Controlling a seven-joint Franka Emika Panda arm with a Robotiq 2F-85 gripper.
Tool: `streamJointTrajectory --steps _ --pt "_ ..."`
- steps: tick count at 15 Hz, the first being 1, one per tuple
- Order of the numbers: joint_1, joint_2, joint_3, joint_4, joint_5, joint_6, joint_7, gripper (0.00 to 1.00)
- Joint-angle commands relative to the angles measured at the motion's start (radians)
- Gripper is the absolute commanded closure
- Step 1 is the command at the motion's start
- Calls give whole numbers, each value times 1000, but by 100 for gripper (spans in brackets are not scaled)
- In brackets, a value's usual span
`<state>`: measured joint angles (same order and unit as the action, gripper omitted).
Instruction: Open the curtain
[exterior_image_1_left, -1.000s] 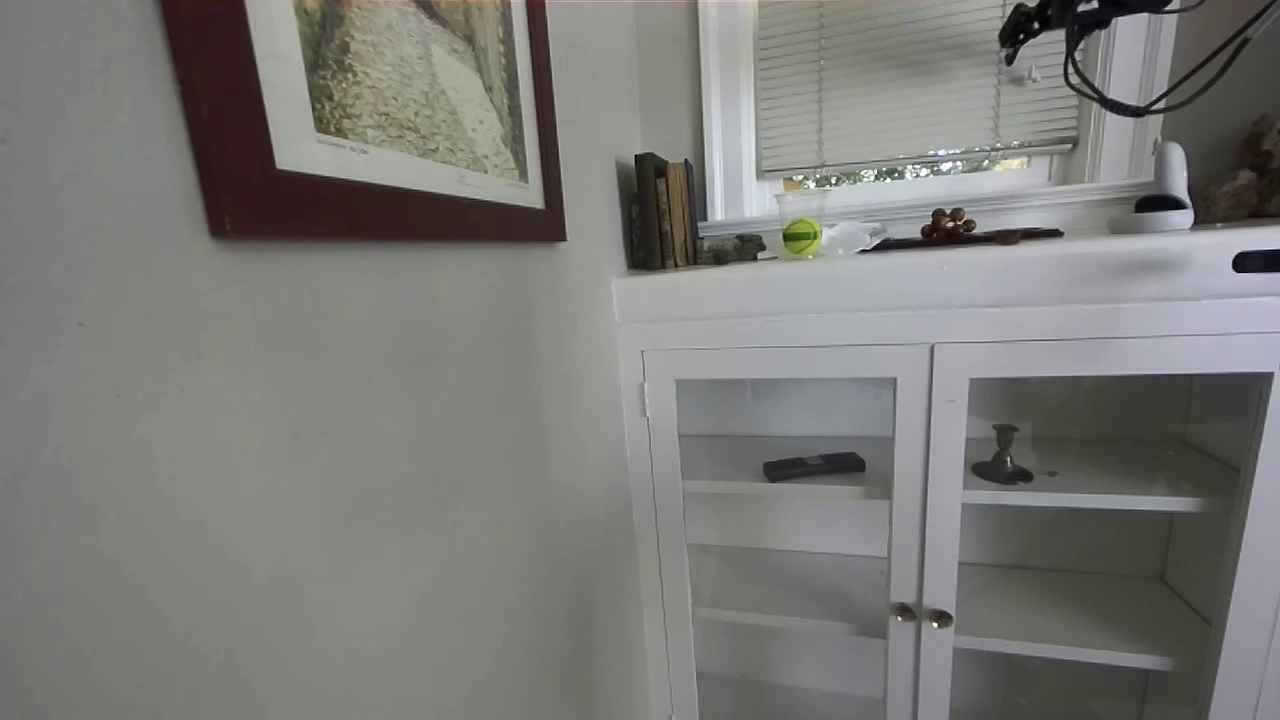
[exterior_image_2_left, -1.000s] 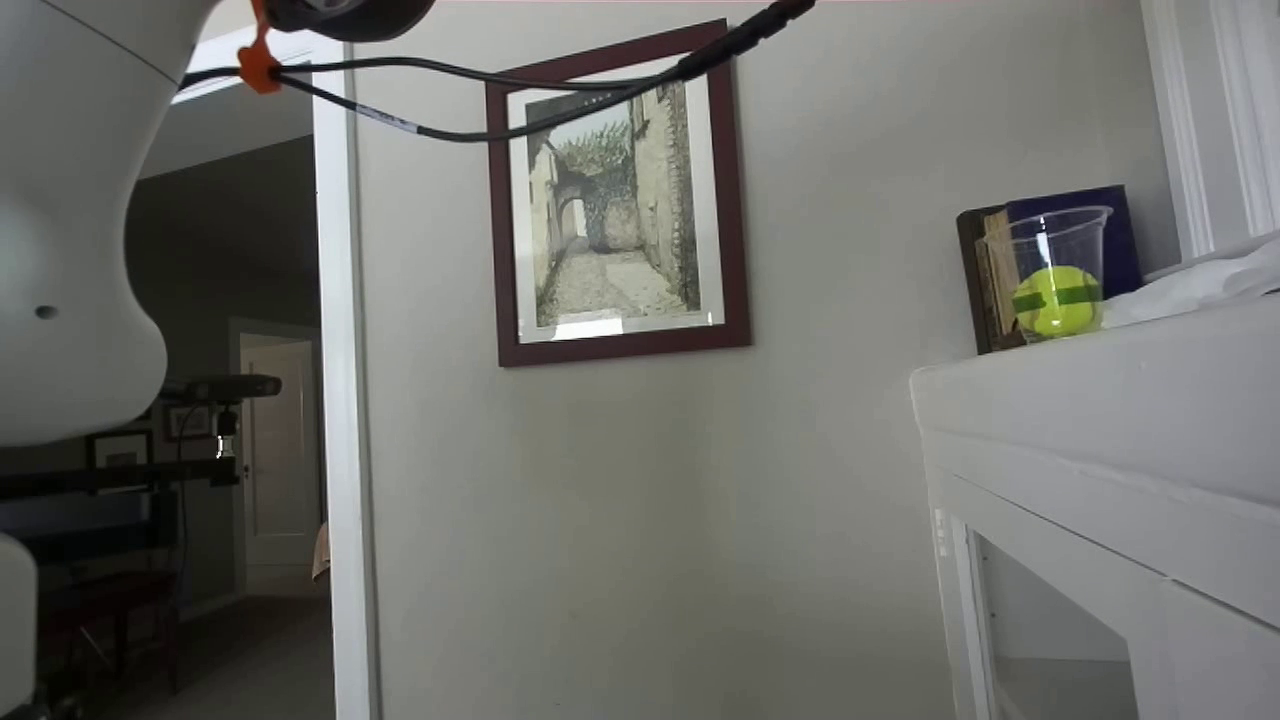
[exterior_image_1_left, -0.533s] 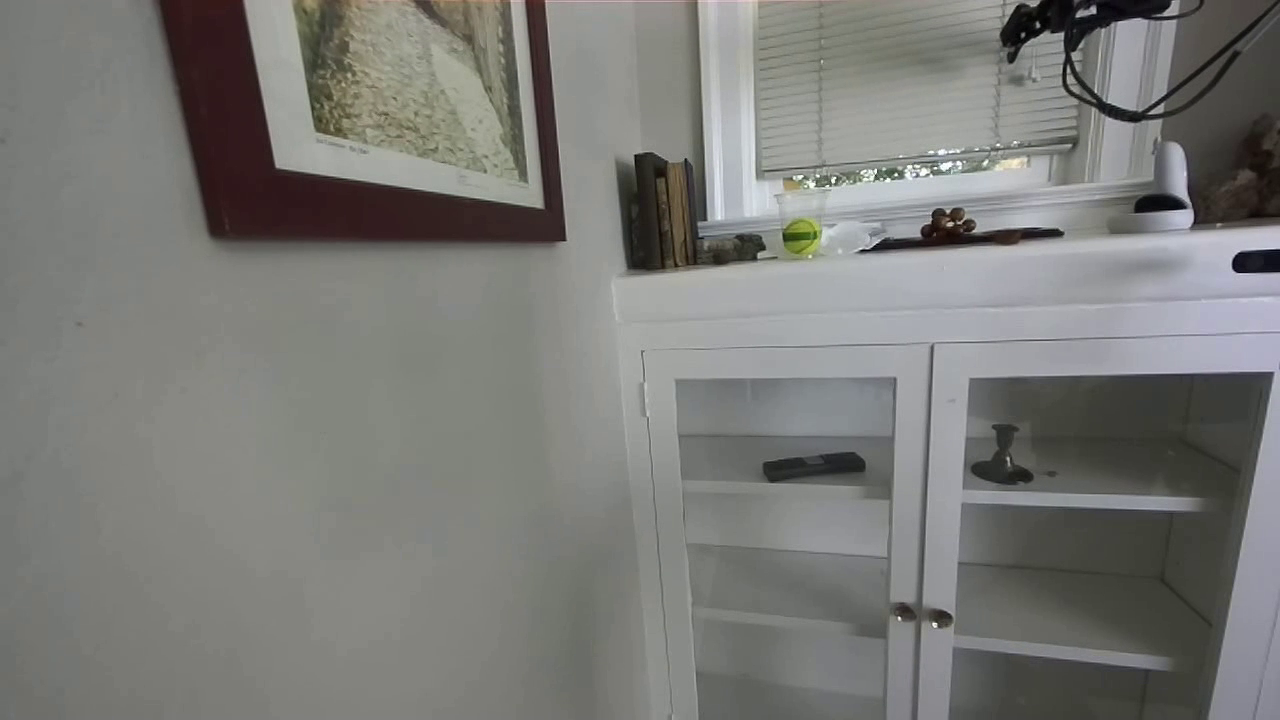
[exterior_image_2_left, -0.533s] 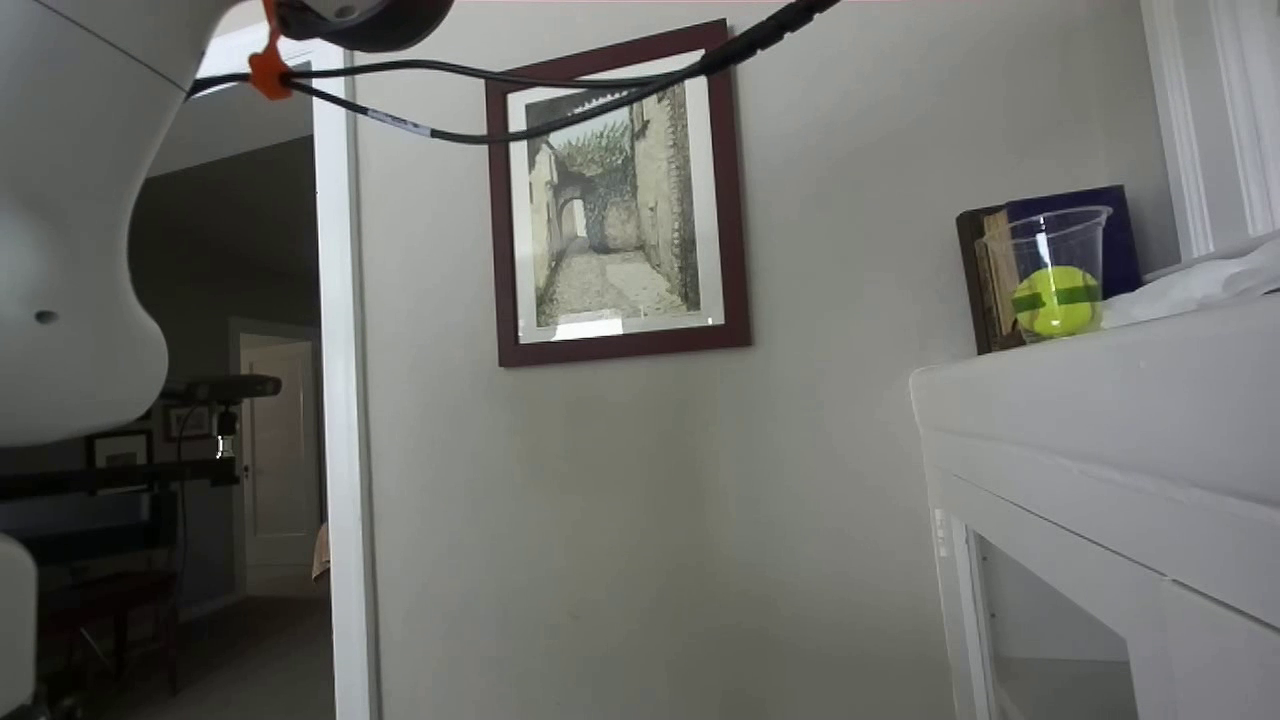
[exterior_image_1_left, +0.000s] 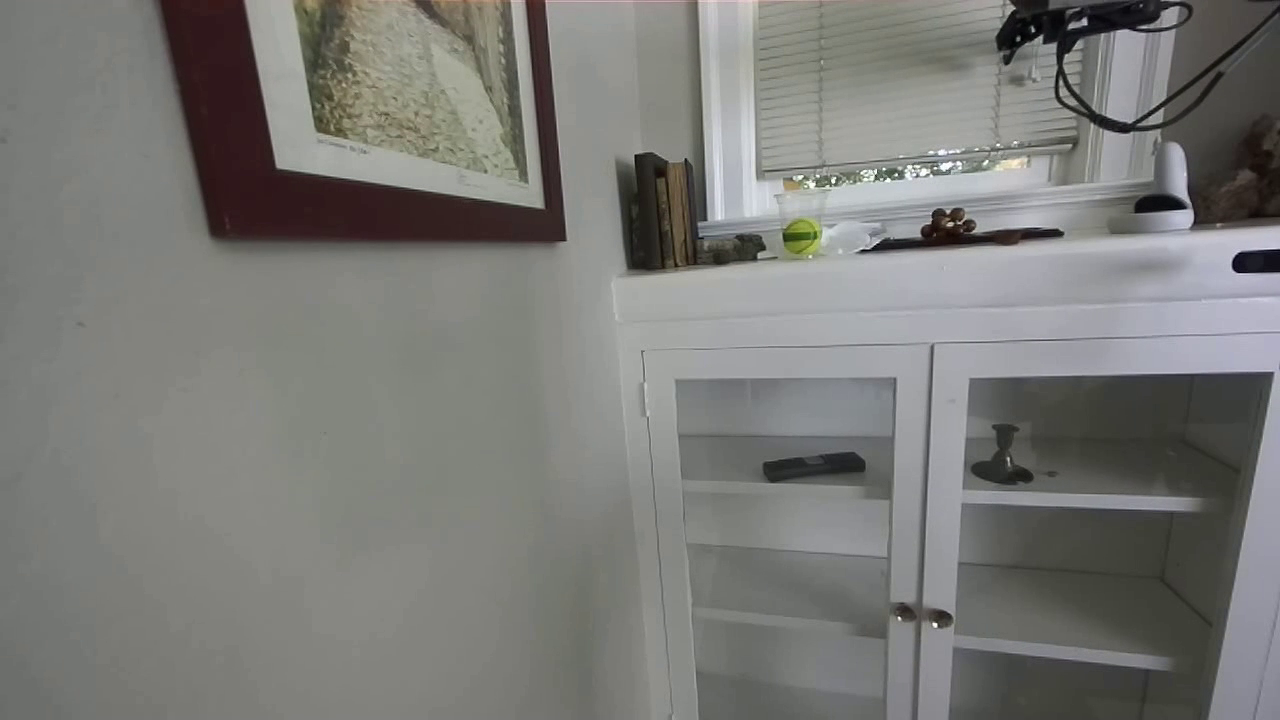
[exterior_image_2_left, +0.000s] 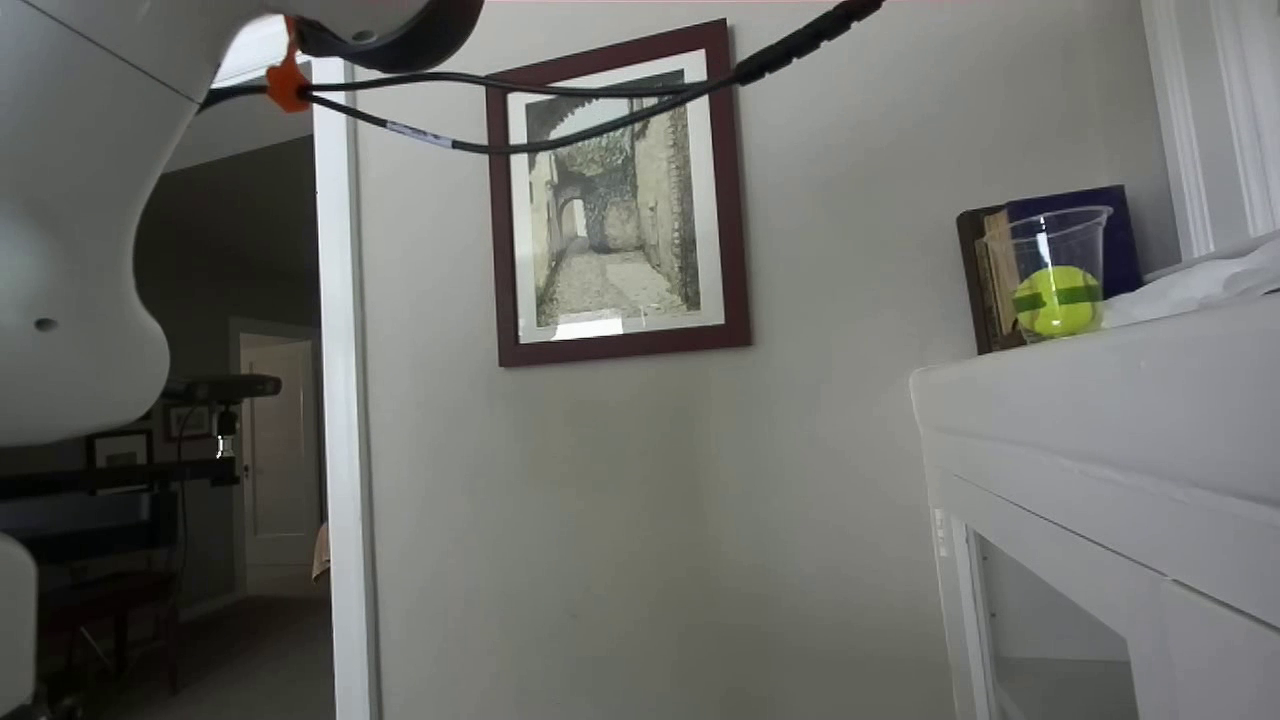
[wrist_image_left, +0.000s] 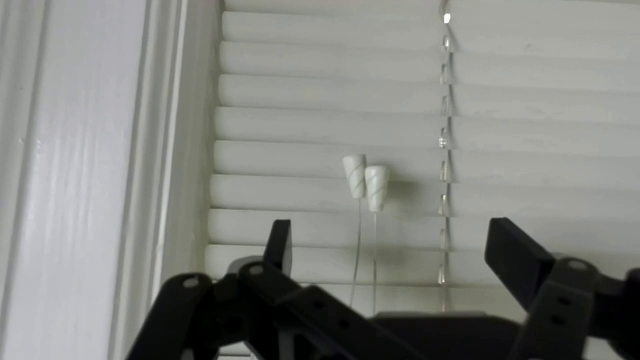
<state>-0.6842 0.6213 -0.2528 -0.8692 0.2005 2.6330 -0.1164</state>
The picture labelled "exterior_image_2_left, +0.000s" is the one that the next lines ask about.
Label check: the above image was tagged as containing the white panel door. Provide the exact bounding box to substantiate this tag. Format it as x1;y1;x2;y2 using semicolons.
231;322;331;606

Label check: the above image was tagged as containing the white window frame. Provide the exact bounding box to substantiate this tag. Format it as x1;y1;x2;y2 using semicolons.
1138;0;1280;264

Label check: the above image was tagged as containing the white crumpled cloth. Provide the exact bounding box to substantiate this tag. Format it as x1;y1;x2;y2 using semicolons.
1099;233;1280;330

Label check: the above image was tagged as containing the dark wooden furniture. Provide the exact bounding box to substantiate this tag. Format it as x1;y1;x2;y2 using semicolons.
23;487;187;695

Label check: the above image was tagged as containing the white door frame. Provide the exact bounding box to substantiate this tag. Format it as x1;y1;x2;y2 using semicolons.
202;10;388;720

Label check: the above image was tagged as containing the white glass door cabinet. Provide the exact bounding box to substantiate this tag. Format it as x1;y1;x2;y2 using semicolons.
909;291;1280;720

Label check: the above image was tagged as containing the yellow green tennis ball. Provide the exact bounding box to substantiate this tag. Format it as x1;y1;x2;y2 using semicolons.
1013;261;1106;345

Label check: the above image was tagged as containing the black cable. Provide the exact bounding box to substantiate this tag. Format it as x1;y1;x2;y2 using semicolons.
202;65;732;107
298;0;889;155

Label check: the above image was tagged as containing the dark red framed picture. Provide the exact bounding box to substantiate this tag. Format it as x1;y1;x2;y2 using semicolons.
479;16;756;371

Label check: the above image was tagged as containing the small framed wall picture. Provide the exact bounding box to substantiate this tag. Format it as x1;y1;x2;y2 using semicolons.
84;424;157;476
164;395;221;444

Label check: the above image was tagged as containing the orange cable tie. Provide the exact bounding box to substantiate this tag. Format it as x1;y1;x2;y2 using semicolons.
260;47;316;119

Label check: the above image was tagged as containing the clear plastic cup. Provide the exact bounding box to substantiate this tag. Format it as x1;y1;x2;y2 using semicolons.
1004;198;1119;345

